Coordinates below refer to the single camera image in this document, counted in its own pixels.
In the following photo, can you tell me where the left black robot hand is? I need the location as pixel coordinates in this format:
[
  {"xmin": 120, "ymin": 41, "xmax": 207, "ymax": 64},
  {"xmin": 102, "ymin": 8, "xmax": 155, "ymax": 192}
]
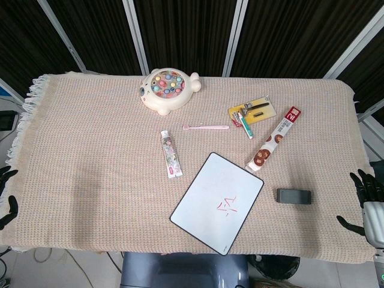
[{"xmin": 0, "ymin": 166, "xmax": 19, "ymax": 232}]

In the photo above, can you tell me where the right black grey robot hand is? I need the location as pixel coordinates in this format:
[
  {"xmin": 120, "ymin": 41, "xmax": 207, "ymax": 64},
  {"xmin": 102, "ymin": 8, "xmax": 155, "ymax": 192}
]
[{"xmin": 335, "ymin": 169, "xmax": 384, "ymax": 250}]

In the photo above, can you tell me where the dark grey whiteboard eraser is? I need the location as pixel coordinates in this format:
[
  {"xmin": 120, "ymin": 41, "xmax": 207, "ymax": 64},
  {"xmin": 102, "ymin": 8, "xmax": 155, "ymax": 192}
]
[{"xmin": 276, "ymin": 188, "xmax": 312, "ymax": 205}]

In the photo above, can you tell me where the black box device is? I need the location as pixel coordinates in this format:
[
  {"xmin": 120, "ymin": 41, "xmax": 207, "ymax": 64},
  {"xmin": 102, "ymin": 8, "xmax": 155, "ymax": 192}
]
[{"xmin": 0, "ymin": 110, "xmax": 17, "ymax": 131}]

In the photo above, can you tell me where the beige waffle-weave tablecloth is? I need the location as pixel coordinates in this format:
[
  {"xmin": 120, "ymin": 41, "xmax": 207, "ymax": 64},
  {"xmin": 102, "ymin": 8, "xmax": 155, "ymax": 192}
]
[{"xmin": 5, "ymin": 71, "xmax": 376, "ymax": 265}]

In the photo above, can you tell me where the black waste bin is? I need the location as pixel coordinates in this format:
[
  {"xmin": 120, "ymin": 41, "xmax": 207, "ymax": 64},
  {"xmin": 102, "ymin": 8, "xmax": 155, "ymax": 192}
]
[{"xmin": 254, "ymin": 254, "xmax": 301, "ymax": 283}]

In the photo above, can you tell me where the long white baking paper box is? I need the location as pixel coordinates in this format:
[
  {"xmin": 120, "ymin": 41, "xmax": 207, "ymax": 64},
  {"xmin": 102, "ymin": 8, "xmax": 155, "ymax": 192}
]
[{"xmin": 245, "ymin": 106, "xmax": 302, "ymax": 174}]

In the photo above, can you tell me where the yellow razor blister card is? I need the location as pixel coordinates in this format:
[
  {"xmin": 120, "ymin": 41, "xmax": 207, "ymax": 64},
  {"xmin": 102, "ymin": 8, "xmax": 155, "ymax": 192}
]
[{"xmin": 227, "ymin": 95, "xmax": 277, "ymax": 125}]

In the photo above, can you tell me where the green white marker pen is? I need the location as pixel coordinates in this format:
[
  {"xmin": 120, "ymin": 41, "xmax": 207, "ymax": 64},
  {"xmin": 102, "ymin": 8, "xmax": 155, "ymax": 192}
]
[{"xmin": 237, "ymin": 112, "xmax": 255, "ymax": 140}]

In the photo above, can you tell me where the white board with black rim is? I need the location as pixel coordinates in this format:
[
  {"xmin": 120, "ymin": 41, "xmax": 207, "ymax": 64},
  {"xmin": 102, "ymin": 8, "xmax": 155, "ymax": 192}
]
[{"xmin": 169, "ymin": 152, "xmax": 265, "ymax": 257}]

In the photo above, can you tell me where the floral toothpaste tube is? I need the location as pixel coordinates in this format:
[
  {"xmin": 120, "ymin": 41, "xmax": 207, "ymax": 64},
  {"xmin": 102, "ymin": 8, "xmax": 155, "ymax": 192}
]
[{"xmin": 160, "ymin": 129, "xmax": 183, "ymax": 179}]

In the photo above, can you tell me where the small red white packet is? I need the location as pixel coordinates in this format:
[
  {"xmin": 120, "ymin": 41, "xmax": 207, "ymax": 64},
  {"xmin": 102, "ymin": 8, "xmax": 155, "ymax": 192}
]
[{"xmin": 230, "ymin": 112, "xmax": 244, "ymax": 128}]

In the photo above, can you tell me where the dark blue robot torso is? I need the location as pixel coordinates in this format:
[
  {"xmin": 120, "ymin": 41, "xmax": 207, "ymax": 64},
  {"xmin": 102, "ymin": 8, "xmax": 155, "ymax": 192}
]
[{"xmin": 119, "ymin": 251, "xmax": 251, "ymax": 288}]

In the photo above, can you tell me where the pink toothbrush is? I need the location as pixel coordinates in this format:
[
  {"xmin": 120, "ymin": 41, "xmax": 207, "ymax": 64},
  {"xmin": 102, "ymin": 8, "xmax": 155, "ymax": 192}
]
[{"xmin": 182, "ymin": 124, "xmax": 230, "ymax": 131}]

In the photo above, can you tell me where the cream fishing game toy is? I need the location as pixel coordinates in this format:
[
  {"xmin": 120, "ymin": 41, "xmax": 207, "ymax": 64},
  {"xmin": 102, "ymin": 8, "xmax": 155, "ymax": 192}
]
[{"xmin": 139, "ymin": 68, "xmax": 202, "ymax": 116}]

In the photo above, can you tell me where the white floor cable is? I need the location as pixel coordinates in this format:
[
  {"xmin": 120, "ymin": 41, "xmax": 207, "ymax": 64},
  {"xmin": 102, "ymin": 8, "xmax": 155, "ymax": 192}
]
[{"xmin": 32, "ymin": 248, "xmax": 94, "ymax": 288}]

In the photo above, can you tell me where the aluminium partition post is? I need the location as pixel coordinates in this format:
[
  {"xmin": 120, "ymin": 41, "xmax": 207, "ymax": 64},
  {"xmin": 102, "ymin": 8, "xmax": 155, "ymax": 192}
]
[
  {"xmin": 37, "ymin": 0, "xmax": 89, "ymax": 73},
  {"xmin": 221, "ymin": 0, "xmax": 250, "ymax": 77},
  {"xmin": 122, "ymin": 0, "xmax": 151, "ymax": 76},
  {"xmin": 323, "ymin": 11, "xmax": 384, "ymax": 79}
]

